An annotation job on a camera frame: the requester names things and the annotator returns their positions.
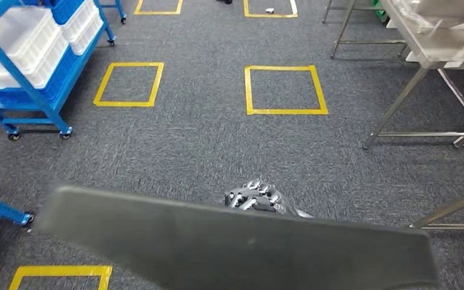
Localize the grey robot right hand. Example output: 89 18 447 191
223 179 315 219

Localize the black plastic panel part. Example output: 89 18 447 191
36 184 442 290

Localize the green plastic crate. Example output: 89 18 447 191
372 0 389 23

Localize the blue plastic bin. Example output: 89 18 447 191
43 0 85 25
0 50 82 106

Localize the white plastic bin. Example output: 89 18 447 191
0 5 69 91
60 0 104 56

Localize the clear plastic sheet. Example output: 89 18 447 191
391 0 464 51

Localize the steel frame table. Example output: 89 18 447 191
321 0 410 60
361 0 464 151

